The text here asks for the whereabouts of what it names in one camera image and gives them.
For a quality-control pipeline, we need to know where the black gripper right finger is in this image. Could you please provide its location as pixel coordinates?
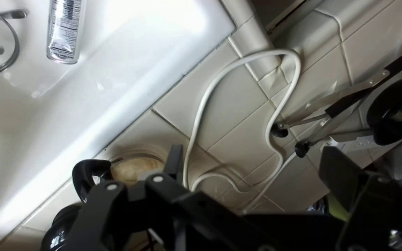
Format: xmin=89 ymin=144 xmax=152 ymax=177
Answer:
xmin=318 ymin=145 xmax=402 ymax=251

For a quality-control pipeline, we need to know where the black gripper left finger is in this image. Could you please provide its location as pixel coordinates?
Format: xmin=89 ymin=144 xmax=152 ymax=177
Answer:
xmin=67 ymin=172 xmax=276 ymax=251

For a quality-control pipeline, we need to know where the glass coffee carafe black handle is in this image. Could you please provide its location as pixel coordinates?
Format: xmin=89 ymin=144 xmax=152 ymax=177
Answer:
xmin=39 ymin=144 xmax=186 ymax=251

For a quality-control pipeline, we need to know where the white double sink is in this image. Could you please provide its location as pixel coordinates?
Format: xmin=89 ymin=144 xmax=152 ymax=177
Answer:
xmin=0 ymin=0 xmax=237 ymax=239

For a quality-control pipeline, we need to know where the white cable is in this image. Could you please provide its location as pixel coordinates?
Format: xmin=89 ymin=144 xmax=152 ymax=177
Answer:
xmin=182 ymin=48 xmax=303 ymax=197

